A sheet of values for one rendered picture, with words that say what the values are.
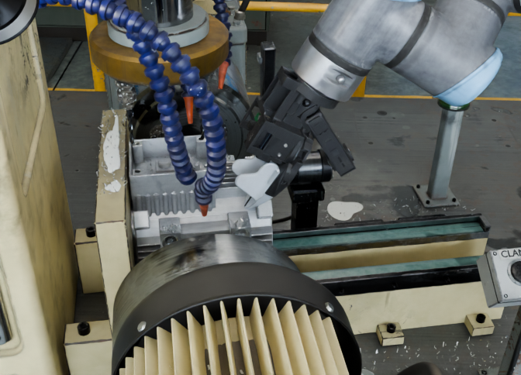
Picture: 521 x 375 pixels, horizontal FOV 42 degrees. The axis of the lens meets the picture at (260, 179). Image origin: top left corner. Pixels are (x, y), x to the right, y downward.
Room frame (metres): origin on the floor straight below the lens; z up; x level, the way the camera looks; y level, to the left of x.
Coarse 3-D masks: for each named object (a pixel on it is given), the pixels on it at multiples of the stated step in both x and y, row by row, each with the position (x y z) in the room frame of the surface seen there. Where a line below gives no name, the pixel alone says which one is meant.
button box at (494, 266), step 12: (492, 252) 0.71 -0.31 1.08; (504, 252) 0.71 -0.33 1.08; (516, 252) 0.71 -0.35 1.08; (480, 264) 0.72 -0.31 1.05; (492, 264) 0.70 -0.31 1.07; (504, 264) 0.70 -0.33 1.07; (480, 276) 0.72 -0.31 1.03; (492, 276) 0.69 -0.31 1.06; (504, 276) 0.68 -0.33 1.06; (492, 288) 0.68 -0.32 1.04; (504, 288) 0.67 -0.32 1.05; (516, 288) 0.67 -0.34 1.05; (492, 300) 0.68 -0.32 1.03; (504, 300) 0.66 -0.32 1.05; (516, 300) 0.66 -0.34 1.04
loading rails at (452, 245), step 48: (288, 240) 0.93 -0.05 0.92; (336, 240) 0.93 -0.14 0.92; (384, 240) 0.93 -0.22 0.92; (432, 240) 0.95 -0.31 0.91; (480, 240) 0.96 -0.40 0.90; (336, 288) 0.81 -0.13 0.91; (384, 288) 0.83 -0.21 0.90; (432, 288) 0.84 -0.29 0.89; (480, 288) 0.85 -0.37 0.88; (384, 336) 0.80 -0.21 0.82
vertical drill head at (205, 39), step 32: (128, 0) 0.81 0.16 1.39; (160, 0) 0.80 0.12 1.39; (192, 0) 0.84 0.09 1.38; (96, 32) 0.83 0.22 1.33; (192, 32) 0.80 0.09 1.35; (224, 32) 0.84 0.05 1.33; (96, 64) 0.79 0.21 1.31; (128, 64) 0.76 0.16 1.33; (192, 64) 0.77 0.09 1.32; (128, 96) 0.79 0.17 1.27; (128, 128) 0.79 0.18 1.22
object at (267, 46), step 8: (264, 48) 0.99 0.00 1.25; (272, 48) 0.99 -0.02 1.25; (264, 56) 0.99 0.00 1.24; (272, 56) 0.99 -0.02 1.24; (264, 64) 0.99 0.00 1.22; (272, 64) 0.99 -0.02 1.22; (264, 72) 0.99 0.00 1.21; (272, 72) 0.99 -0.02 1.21; (264, 80) 0.99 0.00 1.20; (272, 80) 0.99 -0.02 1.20; (264, 88) 0.99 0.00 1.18
